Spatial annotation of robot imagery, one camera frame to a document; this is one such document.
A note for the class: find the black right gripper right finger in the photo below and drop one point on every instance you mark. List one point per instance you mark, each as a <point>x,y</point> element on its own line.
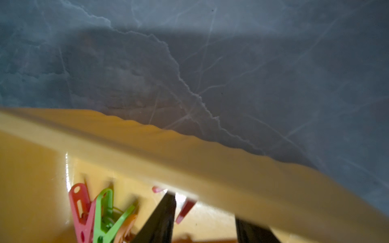
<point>250,233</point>

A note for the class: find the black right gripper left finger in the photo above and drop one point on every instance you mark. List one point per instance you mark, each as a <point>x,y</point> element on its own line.
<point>159,226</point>

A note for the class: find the red clothespin placed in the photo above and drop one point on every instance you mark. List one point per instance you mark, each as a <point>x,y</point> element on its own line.
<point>187,205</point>

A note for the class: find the green clothespin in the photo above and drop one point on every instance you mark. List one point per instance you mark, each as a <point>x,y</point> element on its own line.
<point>105,227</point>

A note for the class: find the yellow plastic storage box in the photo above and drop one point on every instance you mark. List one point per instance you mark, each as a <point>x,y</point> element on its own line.
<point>45,152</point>

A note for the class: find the orange clothespin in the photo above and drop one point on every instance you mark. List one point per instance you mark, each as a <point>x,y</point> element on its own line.
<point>123,235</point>

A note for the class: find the red clothespin far left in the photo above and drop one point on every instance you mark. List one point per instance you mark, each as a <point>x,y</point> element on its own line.
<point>83,212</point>

